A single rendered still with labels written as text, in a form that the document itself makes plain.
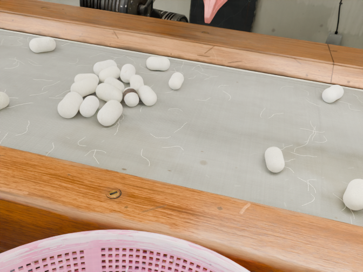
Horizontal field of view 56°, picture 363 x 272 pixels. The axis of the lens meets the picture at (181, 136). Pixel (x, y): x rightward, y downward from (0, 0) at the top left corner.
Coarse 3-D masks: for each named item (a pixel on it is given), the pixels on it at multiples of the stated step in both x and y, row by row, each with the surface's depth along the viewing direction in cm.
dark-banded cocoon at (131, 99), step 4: (128, 88) 42; (132, 88) 42; (132, 92) 41; (128, 96) 41; (132, 96) 41; (136, 96) 41; (124, 100) 41; (128, 100) 41; (132, 100) 40; (136, 100) 41; (128, 104) 41; (132, 104) 41; (136, 104) 41
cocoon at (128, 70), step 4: (128, 64) 47; (124, 68) 46; (128, 68) 46; (132, 68) 47; (120, 72) 46; (124, 72) 45; (128, 72) 45; (132, 72) 46; (120, 76) 46; (124, 76) 45; (128, 76) 45; (124, 80) 46; (128, 80) 46
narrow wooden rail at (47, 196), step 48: (0, 192) 26; (48, 192) 26; (96, 192) 26; (144, 192) 27; (192, 192) 27; (0, 240) 29; (192, 240) 23; (240, 240) 24; (288, 240) 24; (336, 240) 24
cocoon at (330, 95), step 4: (328, 88) 46; (332, 88) 46; (336, 88) 46; (340, 88) 46; (324, 92) 46; (328, 92) 45; (332, 92) 45; (336, 92) 45; (340, 92) 46; (324, 96) 46; (328, 96) 45; (332, 96) 45; (336, 96) 45; (340, 96) 46; (324, 100) 46; (328, 100) 45; (332, 100) 45
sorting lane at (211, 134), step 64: (0, 64) 48; (64, 64) 50; (192, 64) 53; (0, 128) 36; (64, 128) 37; (128, 128) 38; (192, 128) 39; (256, 128) 40; (320, 128) 41; (256, 192) 31; (320, 192) 32
